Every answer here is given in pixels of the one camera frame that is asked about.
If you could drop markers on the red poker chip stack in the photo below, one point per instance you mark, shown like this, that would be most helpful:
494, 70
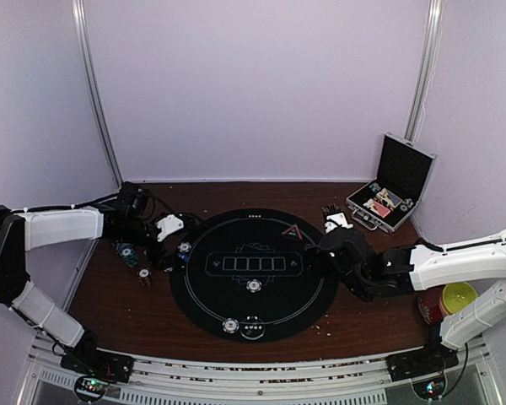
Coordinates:
144, 277

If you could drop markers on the aluminium front rail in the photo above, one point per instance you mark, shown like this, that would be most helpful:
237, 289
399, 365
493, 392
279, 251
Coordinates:
358, 380

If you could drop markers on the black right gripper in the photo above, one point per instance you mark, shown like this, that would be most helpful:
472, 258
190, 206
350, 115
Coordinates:
315, 251

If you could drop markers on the red patterned bowl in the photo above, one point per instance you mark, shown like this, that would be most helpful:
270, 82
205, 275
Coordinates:
430, 303

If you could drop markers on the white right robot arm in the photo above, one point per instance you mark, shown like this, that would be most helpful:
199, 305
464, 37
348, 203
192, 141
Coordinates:
483, 258

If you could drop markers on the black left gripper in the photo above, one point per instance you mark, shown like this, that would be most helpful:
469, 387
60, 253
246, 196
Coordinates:
165, 261

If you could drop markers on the aluminium corner post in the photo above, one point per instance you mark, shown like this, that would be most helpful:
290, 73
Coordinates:
81, 27
425, 71

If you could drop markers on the aluminium left corner post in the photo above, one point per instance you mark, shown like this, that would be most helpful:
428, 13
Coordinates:
81, 27

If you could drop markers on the red triangular button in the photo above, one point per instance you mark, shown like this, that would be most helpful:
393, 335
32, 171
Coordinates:
293, 232

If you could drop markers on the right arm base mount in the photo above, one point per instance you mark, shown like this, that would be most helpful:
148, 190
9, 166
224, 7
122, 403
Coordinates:
416, 363

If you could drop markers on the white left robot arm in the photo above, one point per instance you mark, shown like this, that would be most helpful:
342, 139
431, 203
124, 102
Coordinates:
24, 229

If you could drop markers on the blue-backed playing card deck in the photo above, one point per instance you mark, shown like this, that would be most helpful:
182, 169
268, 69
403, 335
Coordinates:
119, 246

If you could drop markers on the green 50 poker chip stack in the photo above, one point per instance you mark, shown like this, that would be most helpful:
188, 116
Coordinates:
129, 256

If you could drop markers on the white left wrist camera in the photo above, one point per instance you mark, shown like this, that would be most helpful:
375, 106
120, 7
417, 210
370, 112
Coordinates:
168, 225

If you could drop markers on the aluminium right corner post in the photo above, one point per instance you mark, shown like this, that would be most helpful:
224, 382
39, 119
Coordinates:
425, 71

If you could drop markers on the black round poker mat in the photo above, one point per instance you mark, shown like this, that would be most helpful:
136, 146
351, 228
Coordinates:
234, 247

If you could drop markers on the yellow-green plastic bowl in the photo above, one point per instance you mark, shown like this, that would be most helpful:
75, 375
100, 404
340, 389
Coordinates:
456, 297

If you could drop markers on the red card deck in case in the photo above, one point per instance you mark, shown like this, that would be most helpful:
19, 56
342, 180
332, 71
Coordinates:
378, 208

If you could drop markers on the single blue-white poker chip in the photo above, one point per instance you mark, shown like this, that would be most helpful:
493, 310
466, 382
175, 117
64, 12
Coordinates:
184, 247

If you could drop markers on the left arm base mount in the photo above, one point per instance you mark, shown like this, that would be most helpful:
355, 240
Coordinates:
107, 366

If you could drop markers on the blue round blind button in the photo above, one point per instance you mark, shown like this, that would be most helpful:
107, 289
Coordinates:
182, 255

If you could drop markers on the aluminium poker chip case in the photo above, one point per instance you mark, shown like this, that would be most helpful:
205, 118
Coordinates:
399, 184

